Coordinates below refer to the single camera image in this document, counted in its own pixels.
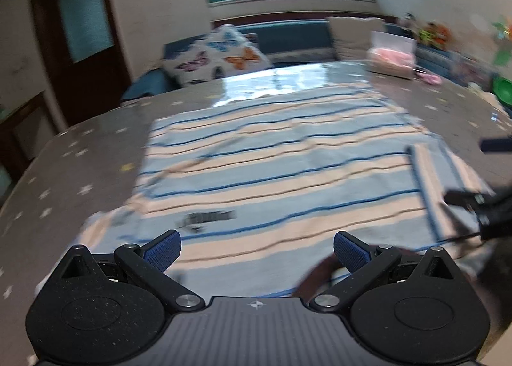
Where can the black white plush toy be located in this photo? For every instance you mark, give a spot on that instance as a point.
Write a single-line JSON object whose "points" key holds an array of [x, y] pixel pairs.
{"points": [[408, 21]]}

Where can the green round object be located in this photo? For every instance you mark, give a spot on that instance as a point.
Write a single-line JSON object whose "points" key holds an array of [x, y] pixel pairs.
{"points": [[504, 91]]}

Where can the butterfly print pillow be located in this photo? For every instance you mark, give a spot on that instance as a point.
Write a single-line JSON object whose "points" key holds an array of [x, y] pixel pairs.
{"points": [[216, 54]]}

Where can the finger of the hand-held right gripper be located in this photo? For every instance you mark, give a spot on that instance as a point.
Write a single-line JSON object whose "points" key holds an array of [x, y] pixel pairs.
{"points": [[464, 197], [496, 145]]}

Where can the low wooden cabinet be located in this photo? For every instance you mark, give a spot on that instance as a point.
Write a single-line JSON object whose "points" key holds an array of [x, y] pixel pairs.
{"points": [[24, 130]]}

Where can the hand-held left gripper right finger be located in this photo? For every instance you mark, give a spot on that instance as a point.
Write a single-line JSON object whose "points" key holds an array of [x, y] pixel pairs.
{"points": [[350, 252]]}

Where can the clear tissue box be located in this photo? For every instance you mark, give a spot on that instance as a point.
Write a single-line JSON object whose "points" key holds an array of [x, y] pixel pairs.
{"points": [[390, 58]]}

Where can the dark wooden door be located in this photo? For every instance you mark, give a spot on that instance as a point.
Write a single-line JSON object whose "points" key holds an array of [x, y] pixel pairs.
{"points": [[92, 82]]}

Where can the beige pillow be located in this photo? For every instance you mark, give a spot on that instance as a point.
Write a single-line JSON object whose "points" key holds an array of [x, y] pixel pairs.
{"points": [[356, 38]]}

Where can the pink scrunchie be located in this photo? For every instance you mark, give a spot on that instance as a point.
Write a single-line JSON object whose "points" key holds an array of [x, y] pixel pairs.
{"points": [[428, 78]]}

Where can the blue sofa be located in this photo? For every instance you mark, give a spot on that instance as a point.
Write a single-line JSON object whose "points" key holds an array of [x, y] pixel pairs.
{"points": [[288, 40]]}

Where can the blue beige striped cloth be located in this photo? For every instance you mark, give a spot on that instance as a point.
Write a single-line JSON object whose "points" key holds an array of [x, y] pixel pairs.
{"points": [[280, 158]]}

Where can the orange plush toy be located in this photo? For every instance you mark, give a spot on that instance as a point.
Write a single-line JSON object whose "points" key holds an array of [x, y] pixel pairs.
{"points": [[440, 35]]}

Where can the plush bear with yellow vest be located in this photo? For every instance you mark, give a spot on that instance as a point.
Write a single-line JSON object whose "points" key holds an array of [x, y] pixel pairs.
{"points": [[424, 35]]}

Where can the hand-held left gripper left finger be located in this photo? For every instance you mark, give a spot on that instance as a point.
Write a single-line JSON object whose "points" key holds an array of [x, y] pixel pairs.
{"points": [[164, 250]]}

